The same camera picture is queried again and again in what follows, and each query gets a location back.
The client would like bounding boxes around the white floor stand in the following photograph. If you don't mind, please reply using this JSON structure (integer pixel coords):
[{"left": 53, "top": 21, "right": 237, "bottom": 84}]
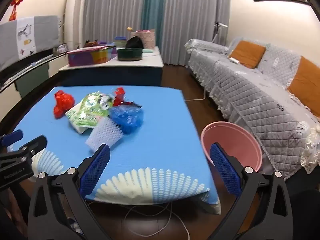
[{"left": 211, "top": 21, "right": 228, "bottom": 46}]

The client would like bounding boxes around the teal curtain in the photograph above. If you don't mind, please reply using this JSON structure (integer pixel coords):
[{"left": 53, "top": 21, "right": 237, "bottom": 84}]
[{"left": 141, "top": 0, "right": 165, "bottom": 31}]

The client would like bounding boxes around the stack of coloured bowls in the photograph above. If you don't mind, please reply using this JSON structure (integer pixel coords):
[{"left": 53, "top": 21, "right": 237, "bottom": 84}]
[{"left": 114, "top": 36, "right": 128, "bottom": 47}]

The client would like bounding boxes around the pink plastic bin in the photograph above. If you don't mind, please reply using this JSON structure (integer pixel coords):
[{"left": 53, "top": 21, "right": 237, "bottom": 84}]
[{"left": 200, "top": 121, "right": 262, "bottom": 173}]

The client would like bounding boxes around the white foam fruit net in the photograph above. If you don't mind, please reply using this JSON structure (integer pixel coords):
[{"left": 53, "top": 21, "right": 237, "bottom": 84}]
[{"left": 85, "top": 117, "right": 124, "bottom": 153}]

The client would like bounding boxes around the grey quilted sofa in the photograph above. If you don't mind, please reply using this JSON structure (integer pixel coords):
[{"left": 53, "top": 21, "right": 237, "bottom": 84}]
[{"left": 185, "top": 37, "right": 320, "bottom": 180}]

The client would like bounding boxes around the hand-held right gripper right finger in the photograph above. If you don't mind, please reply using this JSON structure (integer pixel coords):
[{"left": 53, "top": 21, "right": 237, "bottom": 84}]
[{"left": 207, "top": 142, "right": 293, "bottom": 240}]

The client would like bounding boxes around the white standing air conditioner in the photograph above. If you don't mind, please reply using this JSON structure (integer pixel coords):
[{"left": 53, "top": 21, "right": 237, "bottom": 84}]
[{"left": 64, "top": 0, "right": 87, "bottom": 52}]

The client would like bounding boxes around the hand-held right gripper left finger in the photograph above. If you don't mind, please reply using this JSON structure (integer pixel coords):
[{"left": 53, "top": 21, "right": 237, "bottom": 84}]
[{"left": 27, "top": 144, "right": 112, "bottom": 240}]

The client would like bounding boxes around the red foil wrapper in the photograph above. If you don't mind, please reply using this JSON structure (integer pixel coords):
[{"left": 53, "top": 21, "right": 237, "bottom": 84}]
[{"left": 113, "top": 87, "right": 130, "bottom": 107}]

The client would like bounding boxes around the thin white cable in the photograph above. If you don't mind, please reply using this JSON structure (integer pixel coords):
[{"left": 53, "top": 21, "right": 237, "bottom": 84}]
[{"left": 124, "top": 200, "right": 191, "bottom": 240}]

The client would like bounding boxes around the green white snack packet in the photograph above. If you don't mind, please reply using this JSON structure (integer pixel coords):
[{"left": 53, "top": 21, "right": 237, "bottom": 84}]
[{"left": 65, "top": 92, "right": 115, "bottom": 134}]

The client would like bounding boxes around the red plastic bag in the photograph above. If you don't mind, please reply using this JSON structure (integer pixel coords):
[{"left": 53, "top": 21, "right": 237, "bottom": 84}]
[{"left": 53, "top": 90, "right": 75, "bottom": 119}]

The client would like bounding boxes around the colourful rectangular box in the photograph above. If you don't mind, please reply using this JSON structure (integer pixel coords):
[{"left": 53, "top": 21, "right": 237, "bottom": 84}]
[{"left": 67, "top": 45, "right": 117, "bottom": 67}]

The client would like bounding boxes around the dark green round tin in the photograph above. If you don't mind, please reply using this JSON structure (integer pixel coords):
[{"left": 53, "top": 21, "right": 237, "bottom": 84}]
[{"left": 117, "top": 47, "right": 143, "bottom": 62}]

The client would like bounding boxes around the orange cushion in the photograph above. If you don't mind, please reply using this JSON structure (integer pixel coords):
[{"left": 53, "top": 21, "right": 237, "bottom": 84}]
[
  {"left": 287, "top": 56, "right": 320, "bottom": 118},
  {"left": 229, "top": 41, "right": 266, "bottom": 68}
]

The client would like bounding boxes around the black hat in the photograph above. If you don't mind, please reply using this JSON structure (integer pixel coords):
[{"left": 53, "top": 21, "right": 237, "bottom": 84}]
[{"left": 125, "top": 36, "right": 145, "bottom": 49}]

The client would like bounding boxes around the dark television cabinet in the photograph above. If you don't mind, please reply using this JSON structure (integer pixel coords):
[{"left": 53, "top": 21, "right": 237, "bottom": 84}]
[{"left": 0, "top": 47, "right": 62, "bottom": 99}]

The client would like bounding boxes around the grey television cover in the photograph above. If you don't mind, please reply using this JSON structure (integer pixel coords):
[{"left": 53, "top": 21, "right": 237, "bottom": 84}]
[{"left": 0, "top": 15, "right": 62, "bottom": 67}]

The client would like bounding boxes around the blue plastic bag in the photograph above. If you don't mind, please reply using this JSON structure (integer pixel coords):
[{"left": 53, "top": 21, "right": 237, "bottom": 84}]
[{"left": 109, "top": 104, "right": 145, "bottom": 134}]

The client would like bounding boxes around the pink basket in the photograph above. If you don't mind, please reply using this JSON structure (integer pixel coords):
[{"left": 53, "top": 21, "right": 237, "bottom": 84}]
[{"left": 132, "top": 29, "right": 156, "bottom": 50}]

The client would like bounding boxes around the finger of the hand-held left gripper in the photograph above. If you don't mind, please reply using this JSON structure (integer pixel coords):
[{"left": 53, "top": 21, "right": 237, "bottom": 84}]
[
  {"left": 0, "top": 129, "right": 24, "bottom": 147},
  {"left": 7, "top": 135, "right": 48, "bottom": 159}
]

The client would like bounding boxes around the white top coffee table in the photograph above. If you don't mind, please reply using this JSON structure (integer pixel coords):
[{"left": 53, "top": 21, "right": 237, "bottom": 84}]
[{"left": 58, "top": 46, "right": 165, "bottom": 87}]

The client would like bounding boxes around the grey curtain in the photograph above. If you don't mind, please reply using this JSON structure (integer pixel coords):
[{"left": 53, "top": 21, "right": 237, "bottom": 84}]
[
  {"left": 160, "top": 0, "right": 232, "bottom": 67},
  {"left": 82, "top": 0, "right": 147, "bottom": 48}
]

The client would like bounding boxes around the white power cable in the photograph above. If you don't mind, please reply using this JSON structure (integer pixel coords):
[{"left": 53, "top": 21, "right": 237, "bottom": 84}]
[{"left": 184, "top": 87, "right": 208, "bottom": 102}]

